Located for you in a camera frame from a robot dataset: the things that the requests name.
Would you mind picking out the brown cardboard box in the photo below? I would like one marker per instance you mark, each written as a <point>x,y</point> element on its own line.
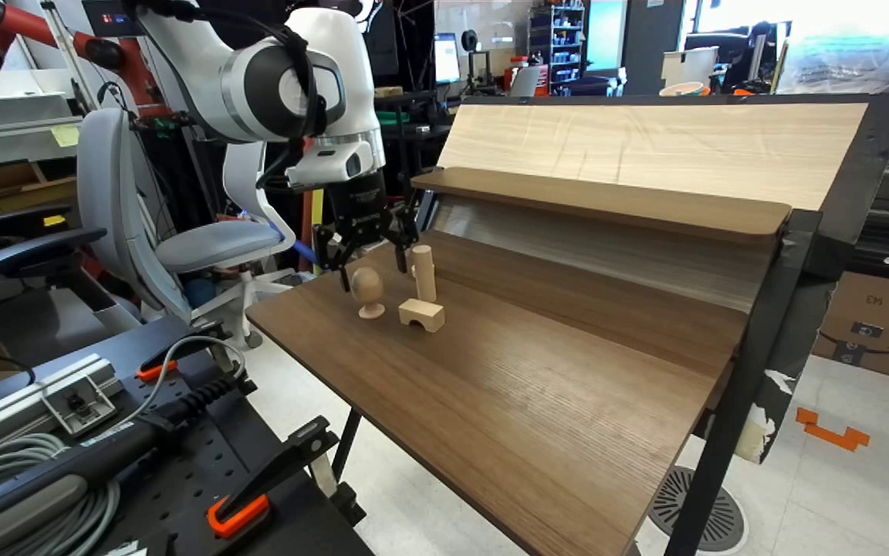
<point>876,320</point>

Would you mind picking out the grey office chair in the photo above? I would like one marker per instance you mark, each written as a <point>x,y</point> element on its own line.
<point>115,205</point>

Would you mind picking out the wooden square block with arch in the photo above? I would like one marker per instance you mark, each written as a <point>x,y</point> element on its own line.
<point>433,314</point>

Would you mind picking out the orange and black clamp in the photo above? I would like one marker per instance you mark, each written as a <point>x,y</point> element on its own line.
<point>155,372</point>
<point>231,516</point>

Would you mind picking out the yellow sticky note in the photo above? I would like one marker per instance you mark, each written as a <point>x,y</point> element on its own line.
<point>65,132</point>

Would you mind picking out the black perforated work table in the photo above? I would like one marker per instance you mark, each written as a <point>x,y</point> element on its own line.
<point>178,482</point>

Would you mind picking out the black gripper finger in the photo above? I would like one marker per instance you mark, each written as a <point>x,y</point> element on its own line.
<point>338,247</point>
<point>402,242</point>

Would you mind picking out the wooden egg holder with egg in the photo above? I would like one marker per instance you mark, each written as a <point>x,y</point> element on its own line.
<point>368,281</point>

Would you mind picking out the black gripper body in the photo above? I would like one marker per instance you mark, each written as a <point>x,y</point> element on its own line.
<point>356,205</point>

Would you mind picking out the silver aluminium rail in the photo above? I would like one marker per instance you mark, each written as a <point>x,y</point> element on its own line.
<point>14,396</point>

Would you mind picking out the black ribbed conduit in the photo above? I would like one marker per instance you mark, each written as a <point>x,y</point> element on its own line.
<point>213,393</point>

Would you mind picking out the wooden cylinder peg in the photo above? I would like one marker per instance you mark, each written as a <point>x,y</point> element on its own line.
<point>424,272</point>

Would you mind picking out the round black slotted disc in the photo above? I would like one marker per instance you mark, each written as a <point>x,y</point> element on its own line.
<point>708,513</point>

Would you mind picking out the white machine housing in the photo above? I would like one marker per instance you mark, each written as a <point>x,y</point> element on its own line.
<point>2,111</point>

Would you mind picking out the wooden desk with slanted shelf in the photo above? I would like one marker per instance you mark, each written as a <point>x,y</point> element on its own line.
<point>527,390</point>

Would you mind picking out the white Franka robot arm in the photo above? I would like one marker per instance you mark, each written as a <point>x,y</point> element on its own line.
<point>259,93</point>

